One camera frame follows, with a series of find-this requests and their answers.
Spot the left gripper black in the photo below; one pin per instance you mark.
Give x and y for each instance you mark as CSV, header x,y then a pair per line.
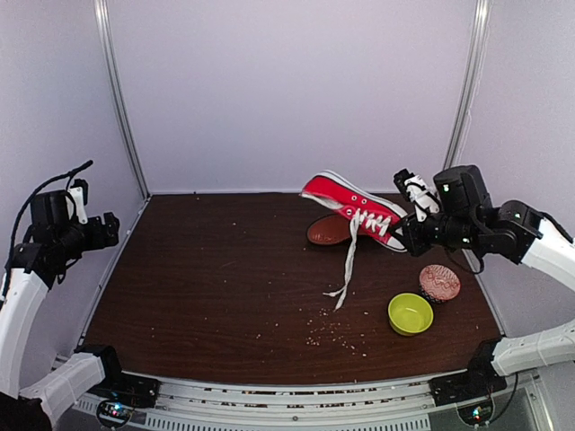
x,y
98,241

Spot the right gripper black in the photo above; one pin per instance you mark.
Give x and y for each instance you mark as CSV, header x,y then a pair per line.
x,y
411,241

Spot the red canvas sneaker white laces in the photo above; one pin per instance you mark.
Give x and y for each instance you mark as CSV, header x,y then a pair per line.
x,y
363,212

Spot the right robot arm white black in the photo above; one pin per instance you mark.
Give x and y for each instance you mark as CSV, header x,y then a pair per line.
x,y
458,215

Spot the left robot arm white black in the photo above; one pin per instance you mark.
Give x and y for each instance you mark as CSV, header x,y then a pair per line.
x,y
59,235

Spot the red patterned bowl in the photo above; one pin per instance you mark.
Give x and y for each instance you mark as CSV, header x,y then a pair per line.
x,y
439,284

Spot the lime green bowl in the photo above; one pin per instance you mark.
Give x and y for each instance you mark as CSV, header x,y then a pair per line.
x,y
409,314

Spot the upturned shoe orange sole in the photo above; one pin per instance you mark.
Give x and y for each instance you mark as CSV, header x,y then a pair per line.
x,y
328,230

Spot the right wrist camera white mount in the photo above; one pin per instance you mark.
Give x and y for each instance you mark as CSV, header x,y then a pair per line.
x,y
415,190

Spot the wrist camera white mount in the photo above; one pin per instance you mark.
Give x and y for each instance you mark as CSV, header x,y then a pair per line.
x,y
76,200
415,190

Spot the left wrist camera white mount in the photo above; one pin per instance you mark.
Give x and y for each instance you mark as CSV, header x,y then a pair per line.
x,y
76,200

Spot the right aluminium frame post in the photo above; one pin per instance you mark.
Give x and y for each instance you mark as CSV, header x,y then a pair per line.
x,y
471,82

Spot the aluminium frame post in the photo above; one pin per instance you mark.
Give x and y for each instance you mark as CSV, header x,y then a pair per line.
x,y
471,82
102,16

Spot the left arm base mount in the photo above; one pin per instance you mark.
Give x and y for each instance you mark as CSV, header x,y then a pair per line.
x,y
122,394

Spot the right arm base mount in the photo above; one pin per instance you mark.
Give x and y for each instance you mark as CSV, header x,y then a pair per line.
x,y
472,390

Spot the left aluminium frame post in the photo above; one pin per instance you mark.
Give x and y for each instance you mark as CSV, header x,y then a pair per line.
x,y
102,16

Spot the front aluminium rail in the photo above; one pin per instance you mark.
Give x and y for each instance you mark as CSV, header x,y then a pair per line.
x,y
399,404

